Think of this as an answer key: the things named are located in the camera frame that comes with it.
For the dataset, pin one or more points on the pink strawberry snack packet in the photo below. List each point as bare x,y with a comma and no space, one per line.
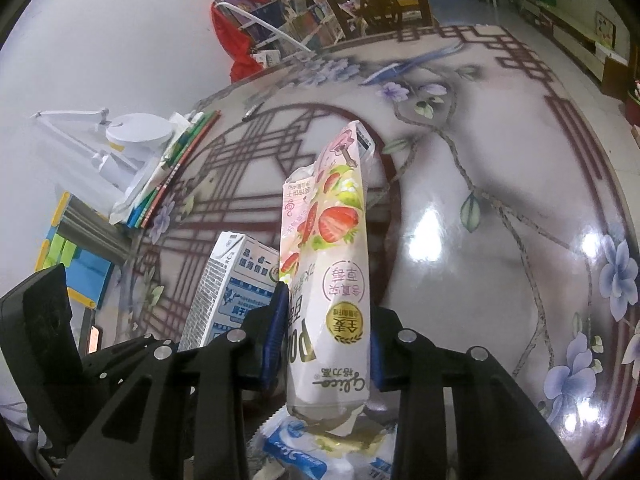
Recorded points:
330,280

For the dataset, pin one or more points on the dark pen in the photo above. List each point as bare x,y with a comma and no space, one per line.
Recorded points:
253,111

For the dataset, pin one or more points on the blue white plastic wrapper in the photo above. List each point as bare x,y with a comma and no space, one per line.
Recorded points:
300,450

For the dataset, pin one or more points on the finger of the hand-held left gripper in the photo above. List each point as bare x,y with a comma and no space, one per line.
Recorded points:
130,355

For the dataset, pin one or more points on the white desk lamp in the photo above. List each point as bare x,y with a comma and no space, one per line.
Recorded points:
130,132

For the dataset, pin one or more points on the white book rack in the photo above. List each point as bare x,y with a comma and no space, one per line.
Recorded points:
290,15

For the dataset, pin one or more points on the red flower pot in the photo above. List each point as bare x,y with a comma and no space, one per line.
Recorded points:
634,105

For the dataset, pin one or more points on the red plastic bag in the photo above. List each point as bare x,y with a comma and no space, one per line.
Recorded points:
235,30

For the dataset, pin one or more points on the bundle of coloured pencils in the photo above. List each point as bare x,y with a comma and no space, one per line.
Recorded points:
170,175

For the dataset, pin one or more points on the long low television cabinet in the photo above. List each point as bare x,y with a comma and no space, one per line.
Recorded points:
575,40

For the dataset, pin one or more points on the blue white milk carton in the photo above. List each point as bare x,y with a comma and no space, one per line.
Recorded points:
235,285

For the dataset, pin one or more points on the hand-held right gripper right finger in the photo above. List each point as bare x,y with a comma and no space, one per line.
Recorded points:
376,365

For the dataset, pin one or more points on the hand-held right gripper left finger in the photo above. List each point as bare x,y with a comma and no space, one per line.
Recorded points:
277,340

